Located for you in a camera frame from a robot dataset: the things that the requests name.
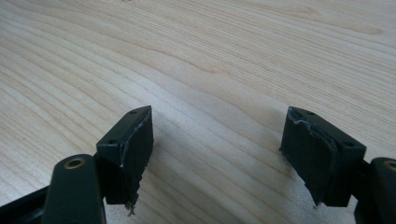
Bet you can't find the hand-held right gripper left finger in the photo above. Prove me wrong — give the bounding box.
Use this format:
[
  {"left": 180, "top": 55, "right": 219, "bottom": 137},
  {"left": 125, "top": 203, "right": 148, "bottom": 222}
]
[{"left": 95, "top": 105, "right": 155, "bottom": 217}]

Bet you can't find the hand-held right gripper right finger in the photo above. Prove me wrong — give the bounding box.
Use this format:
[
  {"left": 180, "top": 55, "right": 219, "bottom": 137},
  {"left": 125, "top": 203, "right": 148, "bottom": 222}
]
[{"left": 278, "top": 105, "right": 368, "bottom": 208}]

